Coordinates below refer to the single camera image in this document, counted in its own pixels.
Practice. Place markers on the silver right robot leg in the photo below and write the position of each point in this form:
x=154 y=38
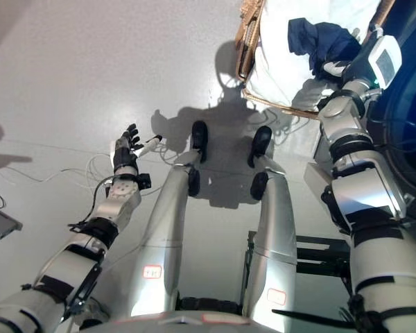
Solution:
x=275 y=225

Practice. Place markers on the flat grey box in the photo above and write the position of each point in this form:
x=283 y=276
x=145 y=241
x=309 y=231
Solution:
x=0 y=225

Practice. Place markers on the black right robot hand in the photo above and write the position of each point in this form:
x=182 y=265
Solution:
x=364 y=62

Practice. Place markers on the small black wrist module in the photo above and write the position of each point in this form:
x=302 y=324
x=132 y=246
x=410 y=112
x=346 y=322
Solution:
x=145 y=181

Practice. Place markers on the wicker laundry basket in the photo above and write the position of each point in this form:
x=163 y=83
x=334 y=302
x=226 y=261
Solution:
x=246 y=55

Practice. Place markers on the black left robot foot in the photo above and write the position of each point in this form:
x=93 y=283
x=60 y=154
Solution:
x=199 y=138

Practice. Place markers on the silver left robot leg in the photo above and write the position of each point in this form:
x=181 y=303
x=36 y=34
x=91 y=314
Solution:
x=163 y=229

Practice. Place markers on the silver robot torso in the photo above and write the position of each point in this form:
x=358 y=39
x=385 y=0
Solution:
x=180 y=322

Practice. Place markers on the white cloth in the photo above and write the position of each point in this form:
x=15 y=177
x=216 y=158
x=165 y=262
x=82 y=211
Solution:
x=274 y=62

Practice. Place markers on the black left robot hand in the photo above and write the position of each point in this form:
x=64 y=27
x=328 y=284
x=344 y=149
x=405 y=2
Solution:
x=125 y=156

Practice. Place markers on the dark blue garment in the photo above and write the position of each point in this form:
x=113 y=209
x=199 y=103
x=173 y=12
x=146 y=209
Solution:
x=319 y=40

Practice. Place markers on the silver robot leg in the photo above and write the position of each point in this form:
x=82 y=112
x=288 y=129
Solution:
x=275 y=225
x=163 y=229

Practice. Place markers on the black metal frame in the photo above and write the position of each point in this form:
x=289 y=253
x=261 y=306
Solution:
x=319 y=256

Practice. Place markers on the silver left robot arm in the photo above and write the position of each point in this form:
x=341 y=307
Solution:
x=73 y=263

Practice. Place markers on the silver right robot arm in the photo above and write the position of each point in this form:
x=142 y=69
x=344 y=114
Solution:
x=364 y=208

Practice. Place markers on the black right robot foot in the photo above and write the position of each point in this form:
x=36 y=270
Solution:
x=260 y=144

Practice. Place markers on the black robot foot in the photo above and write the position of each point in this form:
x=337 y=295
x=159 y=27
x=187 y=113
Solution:
x=260 y=144
x=199 y=138

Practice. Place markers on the grey front-load washing machine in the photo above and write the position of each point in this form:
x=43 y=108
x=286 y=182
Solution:
x=412 y=114

